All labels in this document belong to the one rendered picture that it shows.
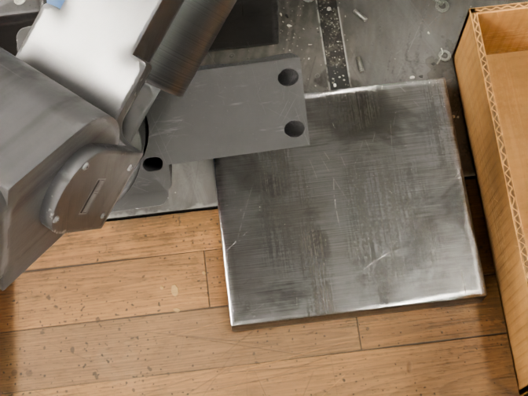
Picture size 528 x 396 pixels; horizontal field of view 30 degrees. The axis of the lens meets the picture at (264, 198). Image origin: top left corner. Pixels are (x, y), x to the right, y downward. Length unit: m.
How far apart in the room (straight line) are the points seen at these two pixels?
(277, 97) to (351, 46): 0.27
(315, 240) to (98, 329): 0.16
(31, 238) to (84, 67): 0.08
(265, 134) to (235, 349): 0.23
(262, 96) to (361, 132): 0.23
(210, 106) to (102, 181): 0.12
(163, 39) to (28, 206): 0.10
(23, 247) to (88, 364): 0.32
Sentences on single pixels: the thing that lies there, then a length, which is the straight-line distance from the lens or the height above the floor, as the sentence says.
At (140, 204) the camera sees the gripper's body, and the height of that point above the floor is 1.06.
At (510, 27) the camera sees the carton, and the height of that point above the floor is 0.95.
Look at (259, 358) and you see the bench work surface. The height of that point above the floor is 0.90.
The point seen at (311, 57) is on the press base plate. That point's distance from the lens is 0.73.
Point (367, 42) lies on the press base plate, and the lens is 0.74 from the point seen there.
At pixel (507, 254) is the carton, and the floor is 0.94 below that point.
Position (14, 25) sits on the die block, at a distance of 0.69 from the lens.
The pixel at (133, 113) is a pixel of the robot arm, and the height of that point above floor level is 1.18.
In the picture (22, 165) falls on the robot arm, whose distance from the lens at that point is 0.33.
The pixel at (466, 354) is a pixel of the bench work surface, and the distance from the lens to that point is 0.68.
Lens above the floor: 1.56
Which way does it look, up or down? 71 degrees down
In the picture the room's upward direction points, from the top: 3 degrees counter-clockwise
